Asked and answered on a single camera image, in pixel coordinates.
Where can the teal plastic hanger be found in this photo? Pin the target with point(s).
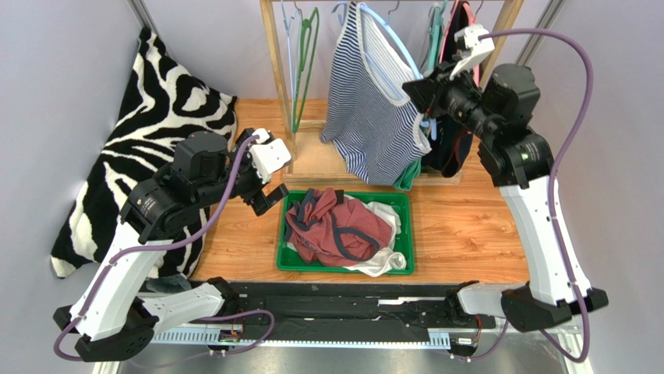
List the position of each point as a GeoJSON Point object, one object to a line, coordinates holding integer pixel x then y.
{"type": "Point", "coordinates": [444, 4]}

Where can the blue white striped tank top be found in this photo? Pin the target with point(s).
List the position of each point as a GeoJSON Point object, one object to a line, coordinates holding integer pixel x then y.
{"type": "Point", "coordinates": [370, 120]}

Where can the green plastic hanger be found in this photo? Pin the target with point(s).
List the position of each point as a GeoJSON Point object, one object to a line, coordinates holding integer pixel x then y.
{"type": "Point", "coordinates": [305, 51]}

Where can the red tank top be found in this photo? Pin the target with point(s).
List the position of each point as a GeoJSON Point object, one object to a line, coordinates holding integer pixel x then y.
{"type": "Point", "coordinates": [334, 229]}

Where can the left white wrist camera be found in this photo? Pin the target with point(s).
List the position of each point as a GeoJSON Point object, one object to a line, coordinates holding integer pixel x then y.
{"type": "Point", "coordinates": [268, 155]}

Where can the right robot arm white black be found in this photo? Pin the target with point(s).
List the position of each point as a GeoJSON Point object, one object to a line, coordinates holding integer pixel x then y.
{"type": "Point", "coordinates": [520, 164]}

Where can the green plastic tray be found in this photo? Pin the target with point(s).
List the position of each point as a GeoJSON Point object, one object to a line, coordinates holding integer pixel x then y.
{"type": "Point", "coordinates": [287, 260]}

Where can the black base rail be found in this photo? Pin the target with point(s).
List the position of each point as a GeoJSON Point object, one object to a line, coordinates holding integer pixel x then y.
{"type": "Point", "coordinates": [419, 316]}

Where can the navy maroon tank top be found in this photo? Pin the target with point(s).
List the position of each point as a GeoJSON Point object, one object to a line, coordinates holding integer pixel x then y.
{"type": "Point", "coordinates": [450, 150]}

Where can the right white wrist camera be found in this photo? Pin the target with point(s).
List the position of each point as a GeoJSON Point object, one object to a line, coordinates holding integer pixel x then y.
{"type": "Point", "coordinates": [474, 45]}

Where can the grey tank top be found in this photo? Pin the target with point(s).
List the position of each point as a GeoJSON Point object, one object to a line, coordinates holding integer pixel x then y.
{"type": "Point", "coordinates": [430, 47]}

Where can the light blue plastic hanger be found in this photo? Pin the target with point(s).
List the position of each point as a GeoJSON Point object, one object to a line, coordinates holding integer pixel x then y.
{"type": "Point", "coordinates": [341, 9]}

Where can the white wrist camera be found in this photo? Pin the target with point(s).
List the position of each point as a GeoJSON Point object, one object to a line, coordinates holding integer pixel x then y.
{"type": "Point", "coordinates": [474, 45]}
{"type": "Point", "coordinates": [268, 155]}

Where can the pink plastic hanger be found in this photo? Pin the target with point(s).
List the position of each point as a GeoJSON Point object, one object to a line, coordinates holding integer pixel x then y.
{"type": "Point", "coordinates": [466, 17]}

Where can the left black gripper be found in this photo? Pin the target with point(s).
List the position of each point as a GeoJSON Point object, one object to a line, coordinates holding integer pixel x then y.
{"type": "Point", "coordinates": [261, 202]}

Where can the wooden clothes rack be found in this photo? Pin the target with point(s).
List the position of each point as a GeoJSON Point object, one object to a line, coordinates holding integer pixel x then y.
{"type": "Point", "coordinates": [318, 164]}

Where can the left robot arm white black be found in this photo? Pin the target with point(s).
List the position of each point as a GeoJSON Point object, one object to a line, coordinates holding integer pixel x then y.
{"type": "Point", "coordinates": [167, 212]}

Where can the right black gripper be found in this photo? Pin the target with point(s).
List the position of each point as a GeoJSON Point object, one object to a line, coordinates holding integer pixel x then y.
{"type": "Point", "coordinates": [432, 92]}

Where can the light blue wire hanger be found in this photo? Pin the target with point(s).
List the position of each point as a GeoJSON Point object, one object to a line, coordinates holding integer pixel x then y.
{"type": "Point", "coordinates": [292, 25]}

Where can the zebra print blanket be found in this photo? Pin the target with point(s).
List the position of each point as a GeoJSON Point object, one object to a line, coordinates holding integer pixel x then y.
{"type": "Point", "coordinates": [163, 104]}

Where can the green tank top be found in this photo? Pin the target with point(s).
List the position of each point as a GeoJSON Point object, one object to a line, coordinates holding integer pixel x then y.
{"type": "Point", "coordinates": [405, 181]}

